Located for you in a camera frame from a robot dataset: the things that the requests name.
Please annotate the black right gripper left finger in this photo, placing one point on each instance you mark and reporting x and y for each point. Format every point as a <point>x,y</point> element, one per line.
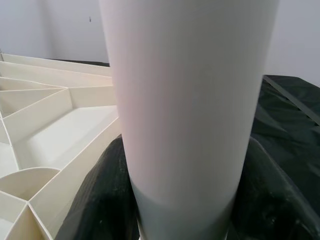
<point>100,200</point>

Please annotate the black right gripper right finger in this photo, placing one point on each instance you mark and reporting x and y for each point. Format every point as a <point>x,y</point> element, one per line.
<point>275,205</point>

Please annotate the white plastic table top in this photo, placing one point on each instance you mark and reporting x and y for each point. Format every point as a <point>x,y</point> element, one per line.
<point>50,130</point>

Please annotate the white plastic table leg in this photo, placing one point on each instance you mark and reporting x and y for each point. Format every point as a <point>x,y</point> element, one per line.
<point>187,100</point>

